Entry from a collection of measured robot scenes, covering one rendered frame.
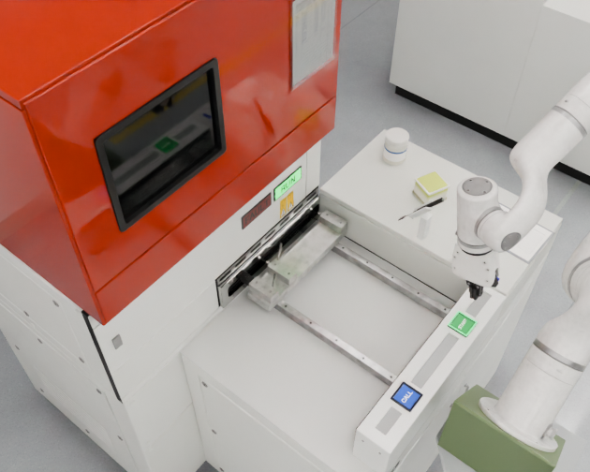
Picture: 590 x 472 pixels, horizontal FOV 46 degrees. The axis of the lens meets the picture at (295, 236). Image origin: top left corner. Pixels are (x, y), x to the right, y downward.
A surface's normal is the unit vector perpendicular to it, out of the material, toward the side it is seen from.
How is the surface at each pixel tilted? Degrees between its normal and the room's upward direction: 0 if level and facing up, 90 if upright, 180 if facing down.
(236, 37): 90
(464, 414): 90
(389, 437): 0
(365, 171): 0
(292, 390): 0
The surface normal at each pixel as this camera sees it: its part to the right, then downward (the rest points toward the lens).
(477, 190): -0.17, -0.71
